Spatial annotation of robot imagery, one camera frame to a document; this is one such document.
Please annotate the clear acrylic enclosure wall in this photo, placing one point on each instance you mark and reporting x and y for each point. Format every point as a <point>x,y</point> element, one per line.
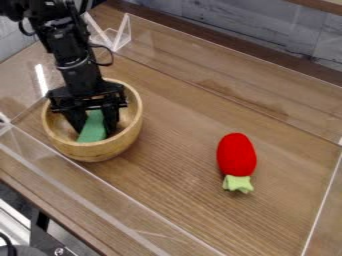
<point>154,201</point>

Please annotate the red plush strawberry toy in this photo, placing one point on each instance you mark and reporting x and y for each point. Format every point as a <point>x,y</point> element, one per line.
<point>237,162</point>

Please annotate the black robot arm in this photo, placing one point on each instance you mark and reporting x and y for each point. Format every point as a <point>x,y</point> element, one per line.
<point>62,30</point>

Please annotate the black metal table frame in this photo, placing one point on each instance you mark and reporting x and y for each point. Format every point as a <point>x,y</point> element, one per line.
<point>51,238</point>

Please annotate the brown wooden bowl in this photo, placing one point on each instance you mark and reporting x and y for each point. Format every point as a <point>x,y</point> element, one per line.
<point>63,136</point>

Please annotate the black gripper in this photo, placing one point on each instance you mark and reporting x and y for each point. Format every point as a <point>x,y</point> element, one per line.
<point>88,92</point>

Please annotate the clear acrylic corner bracket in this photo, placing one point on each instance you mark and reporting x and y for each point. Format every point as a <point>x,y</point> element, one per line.
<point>116,39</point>

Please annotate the green foam block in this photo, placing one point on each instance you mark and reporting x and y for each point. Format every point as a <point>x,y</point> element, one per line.
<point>94,131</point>

